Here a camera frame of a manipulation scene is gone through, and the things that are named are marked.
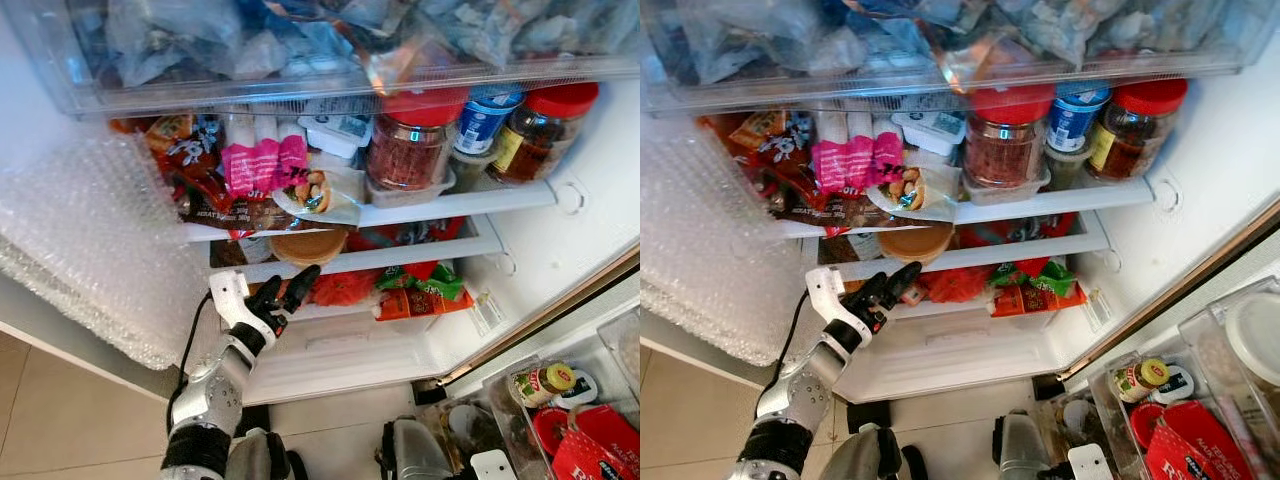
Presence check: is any short white fridge shelf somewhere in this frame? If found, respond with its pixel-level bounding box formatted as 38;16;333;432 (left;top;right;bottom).
210;215;506;284
810;210;1113;281

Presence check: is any long white fridge shelf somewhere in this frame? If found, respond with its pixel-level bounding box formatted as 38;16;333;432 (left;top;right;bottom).
780;177;1156;239
185;180;558;243

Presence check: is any clear fridge drawer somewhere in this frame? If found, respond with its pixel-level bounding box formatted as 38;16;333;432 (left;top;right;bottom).
640;0;1280;113
0;0;641;119

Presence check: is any fridge door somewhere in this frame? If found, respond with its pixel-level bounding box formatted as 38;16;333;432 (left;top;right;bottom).
1050;200;1280;480
435;245;641;480

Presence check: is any black fridge with white interior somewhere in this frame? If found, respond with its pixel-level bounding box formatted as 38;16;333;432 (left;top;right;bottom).
0;0;641;431
640;0;1280;431

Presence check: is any red plastic bag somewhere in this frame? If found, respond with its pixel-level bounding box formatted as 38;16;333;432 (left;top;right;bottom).
308;268;386;307
915;265;993;304

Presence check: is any brown meat packet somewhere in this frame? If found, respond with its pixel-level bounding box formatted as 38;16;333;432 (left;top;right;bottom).
770;183;891;233
178;185;301;239

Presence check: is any white crisper drawer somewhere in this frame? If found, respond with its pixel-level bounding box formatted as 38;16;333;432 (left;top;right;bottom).
830;290;1116;403
240;295;501;406

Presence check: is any white sausage picture packet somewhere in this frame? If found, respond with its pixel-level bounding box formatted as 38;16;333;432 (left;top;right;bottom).
270;165;366;226
865;163;961;223

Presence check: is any orange flat packet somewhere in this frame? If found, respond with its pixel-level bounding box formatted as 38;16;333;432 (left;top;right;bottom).
990;282;1089;319
375;285;476;323

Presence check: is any pink wrapped white bottle pack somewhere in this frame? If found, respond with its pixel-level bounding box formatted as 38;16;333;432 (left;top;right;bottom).
220;112;311;199
810;110;906;196

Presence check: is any green red packet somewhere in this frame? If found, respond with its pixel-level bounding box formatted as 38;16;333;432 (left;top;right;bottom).
375;262;468;301
990;258;1076;298

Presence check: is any red black food packet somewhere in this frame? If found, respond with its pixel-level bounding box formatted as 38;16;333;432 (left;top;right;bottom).
345;217;466;251
955;213;1081;248

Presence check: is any clear plastic tub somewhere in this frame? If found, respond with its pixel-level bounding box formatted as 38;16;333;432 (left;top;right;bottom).
962;163;1053;206
362;165;459;209

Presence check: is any grey left robot leg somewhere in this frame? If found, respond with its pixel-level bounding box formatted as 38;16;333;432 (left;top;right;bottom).
228;428;306;480
820;425;926;480

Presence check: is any white plastic box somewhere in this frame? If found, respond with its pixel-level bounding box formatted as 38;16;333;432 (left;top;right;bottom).
890;110;969;158
298;113;376;161

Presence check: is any red brown snack packet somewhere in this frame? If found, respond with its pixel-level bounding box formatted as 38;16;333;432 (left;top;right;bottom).
110;113;236;236
700;110;821;231

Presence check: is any bubble wrap sheet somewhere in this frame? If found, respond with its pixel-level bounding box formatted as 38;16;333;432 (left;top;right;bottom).
0;130;216;371
640;125;816;366

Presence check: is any wide red lid jar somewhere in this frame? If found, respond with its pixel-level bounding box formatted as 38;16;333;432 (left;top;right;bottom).
962;85;1056;189
365;88;471;193

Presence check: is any glass jar silver lid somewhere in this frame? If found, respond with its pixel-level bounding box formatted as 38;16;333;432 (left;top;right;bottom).
1055;395;1096;441
440;400;501;451

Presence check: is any small yellow lid jar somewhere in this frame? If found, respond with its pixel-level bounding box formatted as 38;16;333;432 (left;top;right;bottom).
1112;357;1173;404
508;360;578;409

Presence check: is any red lid jar yellow label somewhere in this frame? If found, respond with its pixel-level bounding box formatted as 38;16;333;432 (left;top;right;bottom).
1085;78;1191;183
488;82;601;186

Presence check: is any red snack box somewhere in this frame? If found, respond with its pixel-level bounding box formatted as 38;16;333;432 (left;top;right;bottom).
550;405;641;480
1145;400;1256;480

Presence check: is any white lid round container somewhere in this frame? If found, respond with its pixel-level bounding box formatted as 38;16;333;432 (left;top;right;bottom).
1225;290;1280;386

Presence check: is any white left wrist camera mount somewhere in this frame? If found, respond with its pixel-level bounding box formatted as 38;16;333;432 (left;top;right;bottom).
805;265;863;336
208;268;259;336

